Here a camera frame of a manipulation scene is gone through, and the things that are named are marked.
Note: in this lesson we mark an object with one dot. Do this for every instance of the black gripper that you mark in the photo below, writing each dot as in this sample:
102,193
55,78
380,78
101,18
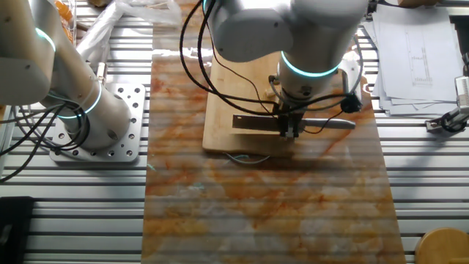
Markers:
292,108

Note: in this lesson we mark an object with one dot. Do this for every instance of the black box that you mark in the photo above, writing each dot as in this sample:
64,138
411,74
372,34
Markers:
14,231

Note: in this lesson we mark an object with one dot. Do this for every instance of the stack of white papers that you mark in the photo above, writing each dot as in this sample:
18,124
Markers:
414,55

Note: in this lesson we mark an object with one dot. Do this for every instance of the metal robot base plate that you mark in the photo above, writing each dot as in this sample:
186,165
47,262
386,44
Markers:
132,121

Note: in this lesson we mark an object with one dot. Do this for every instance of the thin lotus root stick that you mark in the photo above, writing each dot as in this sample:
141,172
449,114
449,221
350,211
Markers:
157,5

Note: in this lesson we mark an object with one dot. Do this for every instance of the wooden cutting board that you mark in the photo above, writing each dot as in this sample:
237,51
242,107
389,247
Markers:
227,128

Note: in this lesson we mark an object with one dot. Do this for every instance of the orange fruit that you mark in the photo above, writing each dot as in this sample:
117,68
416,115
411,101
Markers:
66,18

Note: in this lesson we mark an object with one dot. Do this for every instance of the clear plastic bag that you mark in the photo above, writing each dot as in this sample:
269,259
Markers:
99,33

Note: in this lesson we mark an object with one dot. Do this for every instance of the orange marble pattern mat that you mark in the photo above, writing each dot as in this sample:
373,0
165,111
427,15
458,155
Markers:
256,201

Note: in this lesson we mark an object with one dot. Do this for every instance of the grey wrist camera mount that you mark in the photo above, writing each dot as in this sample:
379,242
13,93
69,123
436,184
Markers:
348,80

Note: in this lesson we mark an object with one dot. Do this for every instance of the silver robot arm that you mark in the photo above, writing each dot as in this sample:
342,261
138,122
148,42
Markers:
33,66

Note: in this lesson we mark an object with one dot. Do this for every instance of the short lotus root end slice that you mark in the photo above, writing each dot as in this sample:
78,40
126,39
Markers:
271,92

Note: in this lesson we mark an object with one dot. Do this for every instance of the steel cleaver knife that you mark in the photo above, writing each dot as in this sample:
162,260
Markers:
256,122

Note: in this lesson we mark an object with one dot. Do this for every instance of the clear plastic fruit tray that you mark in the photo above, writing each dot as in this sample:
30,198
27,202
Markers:
72,22

